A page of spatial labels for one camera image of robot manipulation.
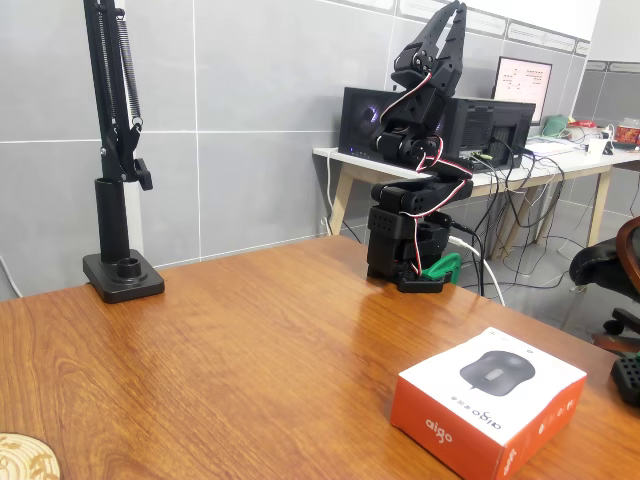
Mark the white orange mouse box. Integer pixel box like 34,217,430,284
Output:
389,327,589,480

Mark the black perforated second arm base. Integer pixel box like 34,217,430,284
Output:
610,349,640,404

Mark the black computer case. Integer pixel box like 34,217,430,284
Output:
338,87,537,174

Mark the computer monitor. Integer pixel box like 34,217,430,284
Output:
491,56,554,126

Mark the green cloth bag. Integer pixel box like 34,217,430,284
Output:
541,114,572,139

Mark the white desk with wooden legs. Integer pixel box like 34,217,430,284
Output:
312,130,640,261

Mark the white charger block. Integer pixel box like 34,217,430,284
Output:
586,127,619,157

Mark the green table clamp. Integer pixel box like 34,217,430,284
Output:
419,252,462,289

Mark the red printed tin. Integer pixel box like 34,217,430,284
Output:
613,118,640,148

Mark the black office chair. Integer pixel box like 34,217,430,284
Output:
568,217,640,356

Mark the black clamp boom stand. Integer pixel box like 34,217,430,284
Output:
82,0,166,305

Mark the round wooden coaster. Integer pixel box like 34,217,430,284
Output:
0,432,61,480

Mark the red white servo cable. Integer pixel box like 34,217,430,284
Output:
378,71,475,275

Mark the black power cable of arm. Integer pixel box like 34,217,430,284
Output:
449,221,487,297

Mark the white usb cable of arm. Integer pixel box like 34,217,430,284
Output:
447,236,507,306

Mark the white cable by wall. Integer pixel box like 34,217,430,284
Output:
0,254,24,300

